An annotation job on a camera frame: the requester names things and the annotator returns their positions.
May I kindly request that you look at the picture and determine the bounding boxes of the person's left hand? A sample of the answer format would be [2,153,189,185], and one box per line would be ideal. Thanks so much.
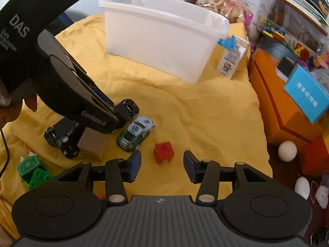
[0,81,37,129]

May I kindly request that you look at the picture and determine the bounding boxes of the blue card box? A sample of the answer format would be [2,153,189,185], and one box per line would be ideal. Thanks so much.
[284,65,328,124]

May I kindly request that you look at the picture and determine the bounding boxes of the green white toy car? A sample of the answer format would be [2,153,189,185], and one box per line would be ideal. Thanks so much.
[117,115,155,152]

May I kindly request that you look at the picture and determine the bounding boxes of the wooden cube block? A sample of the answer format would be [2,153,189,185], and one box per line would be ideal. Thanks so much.
[78,128,106,162]

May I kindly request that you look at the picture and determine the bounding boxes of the orange box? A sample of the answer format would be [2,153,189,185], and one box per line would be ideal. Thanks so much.
[248,49,324,149]

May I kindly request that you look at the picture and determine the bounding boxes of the black toy car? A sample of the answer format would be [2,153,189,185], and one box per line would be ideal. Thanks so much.
[114,99,139,129]
[44,118,82,159]

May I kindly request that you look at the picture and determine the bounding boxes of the white egg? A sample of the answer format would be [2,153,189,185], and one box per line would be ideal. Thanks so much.
[294,176,310,200]
[278,141,297,162]

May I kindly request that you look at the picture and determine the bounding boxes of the bag of biscuits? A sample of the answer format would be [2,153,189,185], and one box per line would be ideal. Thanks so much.
[196,0,253,23]

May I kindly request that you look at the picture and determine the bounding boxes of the white plastic bin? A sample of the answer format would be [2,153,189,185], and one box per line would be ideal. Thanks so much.
[99,0,230,83]

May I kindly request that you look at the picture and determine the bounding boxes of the green toy brick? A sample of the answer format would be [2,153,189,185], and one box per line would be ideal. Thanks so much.
[18,151,53,190]

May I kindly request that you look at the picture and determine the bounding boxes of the small red cube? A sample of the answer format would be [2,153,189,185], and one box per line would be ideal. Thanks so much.
[153,141,175,164]

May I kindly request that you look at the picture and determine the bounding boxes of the yellow cloth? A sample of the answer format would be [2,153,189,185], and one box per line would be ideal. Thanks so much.
[1,14,272,239]

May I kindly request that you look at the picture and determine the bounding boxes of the milk carton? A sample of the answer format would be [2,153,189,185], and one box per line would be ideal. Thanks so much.
[216,35,250,79]

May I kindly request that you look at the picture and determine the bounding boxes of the red box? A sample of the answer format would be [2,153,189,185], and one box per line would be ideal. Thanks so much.
[299,136,328,177]

